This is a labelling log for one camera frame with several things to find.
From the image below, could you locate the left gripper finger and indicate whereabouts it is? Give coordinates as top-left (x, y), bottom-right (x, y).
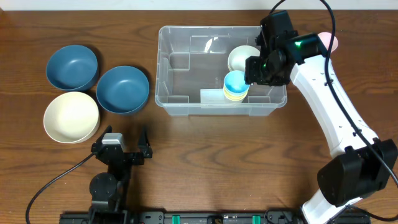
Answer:
top-left (95, 125), bottom-right (112, 146)
top-left (137, 127), bottom-right (153, 158)

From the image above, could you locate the small white bowl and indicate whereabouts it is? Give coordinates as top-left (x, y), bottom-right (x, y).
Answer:
top-left (228, 45), bottom-right (260, 72)

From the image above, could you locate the light blue plastic cup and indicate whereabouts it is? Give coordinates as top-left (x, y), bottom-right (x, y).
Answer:
top-left (224, 70), bottom-right (250, 94)

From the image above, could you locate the light yellow plastic cup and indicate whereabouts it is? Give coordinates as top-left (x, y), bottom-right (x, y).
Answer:
top-left (223, 88), bottom-right (248, 98)

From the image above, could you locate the cream plastic cup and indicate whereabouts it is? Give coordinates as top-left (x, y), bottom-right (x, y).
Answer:
top-left (224, 96), bottom-right (245, 104)

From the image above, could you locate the pink plastic cup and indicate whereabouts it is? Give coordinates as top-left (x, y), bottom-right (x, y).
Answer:
top-left (318, 32), bottom-right (338, 52)

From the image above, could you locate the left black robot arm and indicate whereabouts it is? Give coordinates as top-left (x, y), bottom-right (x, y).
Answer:
top-left (88, 126), bottom-right (153, 224)

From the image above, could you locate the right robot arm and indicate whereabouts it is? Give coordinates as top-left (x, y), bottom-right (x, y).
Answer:
top-left (245, 31), bottom-right (397, 223)

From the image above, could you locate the large cream bowl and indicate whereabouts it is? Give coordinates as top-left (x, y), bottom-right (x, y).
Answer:
top-left (43, 91), bottom-right (100, 144)

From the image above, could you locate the dark blue bowl near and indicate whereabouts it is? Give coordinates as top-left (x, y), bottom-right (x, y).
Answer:
top-left (96, 65), bottom-right (150, 115)

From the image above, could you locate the dark blue bowl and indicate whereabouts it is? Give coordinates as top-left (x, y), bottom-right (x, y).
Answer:
top-left (96, 65), bottom-right (150, 115)
top-left (45, 45), bottom-right (100, 91)

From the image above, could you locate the dark blue bowl far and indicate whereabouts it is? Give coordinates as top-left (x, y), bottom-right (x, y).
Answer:
top-left (45, 45), bottom-right (100, 91)

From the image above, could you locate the clear plastic storage bin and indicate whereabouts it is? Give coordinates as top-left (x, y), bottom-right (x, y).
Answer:
top-left (155, 26), bottom-right (287, 116)

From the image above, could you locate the left black cable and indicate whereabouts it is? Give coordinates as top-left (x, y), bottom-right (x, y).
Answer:
top-left (25, 152), bottom-right (96, 224)

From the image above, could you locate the black cable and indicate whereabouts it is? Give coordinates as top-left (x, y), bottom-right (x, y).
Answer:
top-left (25, 152), bottom-right (96, 224)
top-left (269, 0), bottom-right (398, 223)

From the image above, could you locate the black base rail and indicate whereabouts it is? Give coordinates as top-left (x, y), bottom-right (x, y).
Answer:
top-left (58, 210), bottom-right (371, 224)

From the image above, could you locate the right black cable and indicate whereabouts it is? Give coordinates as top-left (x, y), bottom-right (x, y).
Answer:
top-left (269, 0), bottom-right (398, 223)

